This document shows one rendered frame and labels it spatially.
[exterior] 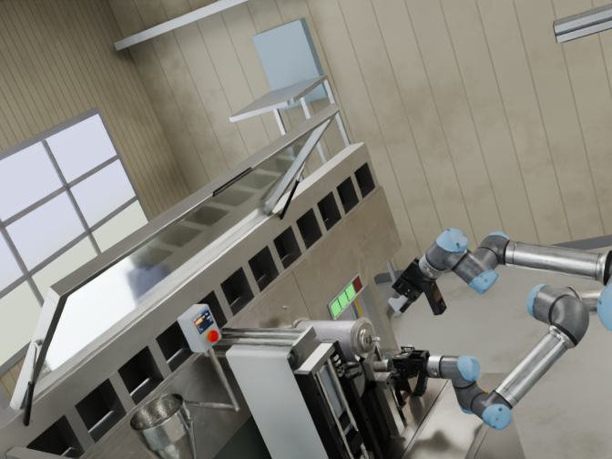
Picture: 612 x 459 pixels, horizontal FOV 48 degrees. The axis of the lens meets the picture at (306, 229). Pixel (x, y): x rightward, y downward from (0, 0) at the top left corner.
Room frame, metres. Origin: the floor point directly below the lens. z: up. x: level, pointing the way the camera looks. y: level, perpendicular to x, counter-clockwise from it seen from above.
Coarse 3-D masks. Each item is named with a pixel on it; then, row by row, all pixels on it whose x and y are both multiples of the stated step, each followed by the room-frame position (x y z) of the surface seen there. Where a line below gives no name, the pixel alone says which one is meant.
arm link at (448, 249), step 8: (448, 232) 1.72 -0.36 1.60; (456, 232) 1.73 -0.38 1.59; (440, 240) 1.73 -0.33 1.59; (448, 240) 1.70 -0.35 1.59; (456, 240) 1.70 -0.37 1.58; (464, 240) 1.71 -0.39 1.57; (432, 248) 1.75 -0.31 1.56; (440, 248) 1.72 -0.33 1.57; (448, 248) 1.70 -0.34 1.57; (456, 248) 1.69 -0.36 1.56; (464, 248) 1.70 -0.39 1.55; (432, 256) 1.74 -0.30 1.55; (440, 256) 1.72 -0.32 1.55; (448, 256) 1.71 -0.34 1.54; (456, 256) 1.70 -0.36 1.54; (432, 264) 1.74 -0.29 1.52; (440, 264) 1.73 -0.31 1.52; (448, 264) 1.71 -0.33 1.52
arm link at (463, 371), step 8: (440, 360) 1.87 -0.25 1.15; (448, 360) 1.85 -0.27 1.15; (456, 360) 1.84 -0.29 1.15; (464, 360) 1.82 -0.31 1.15; (472, 360) 1.82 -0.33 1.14; (440, 368) 1.85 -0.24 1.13; (448, 368) 1.84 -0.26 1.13; (456, 368) 1.82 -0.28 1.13; (464, 368) 1.80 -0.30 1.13; (472, 368) 1.79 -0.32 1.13; (448, 376) 1.84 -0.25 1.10; (456, 376) 1.82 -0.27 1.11; (464, 376) 1.80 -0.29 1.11; (472, 376) 1.79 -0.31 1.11; (456, 384) 1.82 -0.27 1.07; (464, 384) 1.81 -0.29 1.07
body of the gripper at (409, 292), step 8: (416, 256) 1.83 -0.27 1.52; (416, 264) 1.80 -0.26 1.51; (408, 272) 1.84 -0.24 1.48; (416, 272) 1.81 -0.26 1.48; (400, 280) 1.82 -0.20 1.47; (408, 280) 1.82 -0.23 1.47; (416, 280) 1.81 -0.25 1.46; (432, 280) 1.77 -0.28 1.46; (400, 288) 1.84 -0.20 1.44; (408, 288) 1.81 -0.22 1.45; (416, 288) 1.80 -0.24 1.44; (408, 296) 1.82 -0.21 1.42
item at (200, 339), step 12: (192, 312) 1.57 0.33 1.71; (204, 312) 1.58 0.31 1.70; (180, 324) 1.57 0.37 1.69; (192, 324) 1.54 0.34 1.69; (204, 324) 1.56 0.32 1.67; (216, 324) 1.59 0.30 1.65; (192, 336) 1.55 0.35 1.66; (204, 336) 1.55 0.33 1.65; (216, 336) 1.56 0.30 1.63; (192, 348) 1.57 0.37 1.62; (204, 348) 1.54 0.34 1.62
